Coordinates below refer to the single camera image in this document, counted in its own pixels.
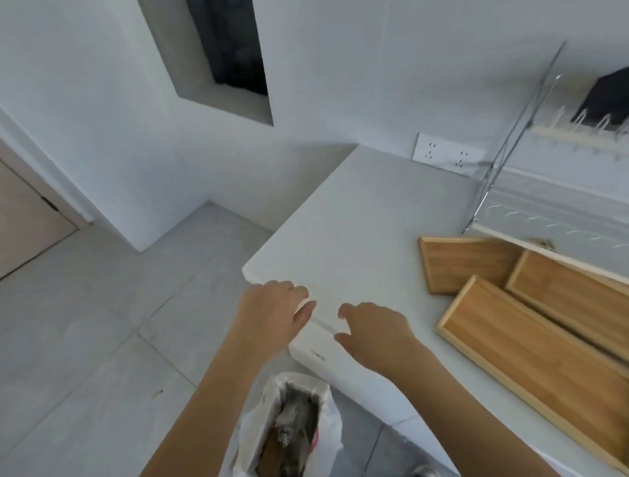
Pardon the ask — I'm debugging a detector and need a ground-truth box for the person's left hand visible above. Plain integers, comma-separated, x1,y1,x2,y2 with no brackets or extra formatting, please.
229,280,317,354

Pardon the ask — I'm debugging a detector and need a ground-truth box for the person's right hand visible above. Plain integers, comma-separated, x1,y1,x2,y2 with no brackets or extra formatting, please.
334,302,434,380

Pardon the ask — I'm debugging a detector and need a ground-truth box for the light wooden tray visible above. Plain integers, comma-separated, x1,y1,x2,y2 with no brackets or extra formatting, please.
505,248,629,364
436,274,629,475
418,237,524,297

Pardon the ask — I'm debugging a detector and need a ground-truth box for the white wire dish rack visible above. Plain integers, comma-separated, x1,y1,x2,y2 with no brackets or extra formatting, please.
461,41,629,286

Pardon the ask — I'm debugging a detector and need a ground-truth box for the person's left forearm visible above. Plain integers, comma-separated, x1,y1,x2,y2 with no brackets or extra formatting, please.
140,341,291,477

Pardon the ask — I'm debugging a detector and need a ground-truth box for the person's right forearm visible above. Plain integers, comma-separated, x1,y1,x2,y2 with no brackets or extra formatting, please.
392,343,561,477

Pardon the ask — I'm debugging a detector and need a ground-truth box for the white plastic trash bag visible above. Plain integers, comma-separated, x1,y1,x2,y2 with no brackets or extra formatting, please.
231,372,345,477

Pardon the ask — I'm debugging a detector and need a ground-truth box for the white table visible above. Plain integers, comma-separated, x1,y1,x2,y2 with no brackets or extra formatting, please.
242,143,629,477

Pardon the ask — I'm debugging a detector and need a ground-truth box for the light wooden door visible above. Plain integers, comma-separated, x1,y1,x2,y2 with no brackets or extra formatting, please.
0,140,94,282

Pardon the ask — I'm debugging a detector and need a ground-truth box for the black ribbed cloth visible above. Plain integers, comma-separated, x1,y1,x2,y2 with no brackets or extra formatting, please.
572,66,629,130

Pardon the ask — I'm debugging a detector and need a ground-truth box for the white wall socket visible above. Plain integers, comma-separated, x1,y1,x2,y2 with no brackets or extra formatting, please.
411,131,487,173

